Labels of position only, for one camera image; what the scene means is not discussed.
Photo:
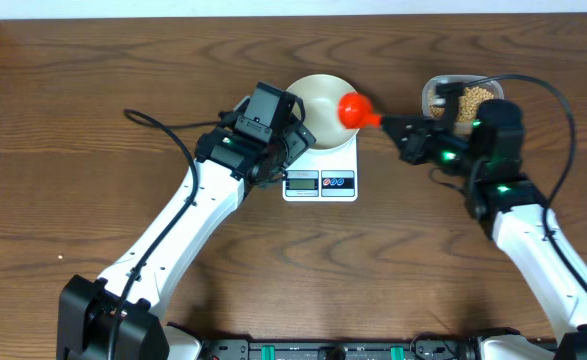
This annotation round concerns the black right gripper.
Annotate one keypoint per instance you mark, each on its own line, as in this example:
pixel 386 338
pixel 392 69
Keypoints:
pixel 412 149

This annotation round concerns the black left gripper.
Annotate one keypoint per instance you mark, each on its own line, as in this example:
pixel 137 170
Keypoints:
pixel 297 140

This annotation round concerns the red plastic measuring scoop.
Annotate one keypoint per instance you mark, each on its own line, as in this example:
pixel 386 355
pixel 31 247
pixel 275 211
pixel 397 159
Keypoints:
pixel 355 111

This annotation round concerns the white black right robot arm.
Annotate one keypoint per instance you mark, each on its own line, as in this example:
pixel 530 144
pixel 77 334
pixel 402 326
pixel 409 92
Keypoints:
pixel 514 214

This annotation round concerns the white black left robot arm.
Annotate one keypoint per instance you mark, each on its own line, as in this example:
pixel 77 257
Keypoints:
pixel 120 314

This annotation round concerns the cream ceramic bowl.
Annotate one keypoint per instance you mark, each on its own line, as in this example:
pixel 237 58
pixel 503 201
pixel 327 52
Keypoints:
pixel 321 94

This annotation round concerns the white digital kitchen scale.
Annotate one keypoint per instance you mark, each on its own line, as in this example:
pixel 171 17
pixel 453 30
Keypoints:
pixel 323 175

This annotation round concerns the soybeans in container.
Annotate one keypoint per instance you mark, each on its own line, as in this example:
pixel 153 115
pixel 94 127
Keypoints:
pixel 469 104

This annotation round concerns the clear plastic container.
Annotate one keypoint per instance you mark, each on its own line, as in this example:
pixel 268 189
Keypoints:
pixel 460 129

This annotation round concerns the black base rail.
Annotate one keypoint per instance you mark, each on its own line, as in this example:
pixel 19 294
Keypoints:
pixel 429 347

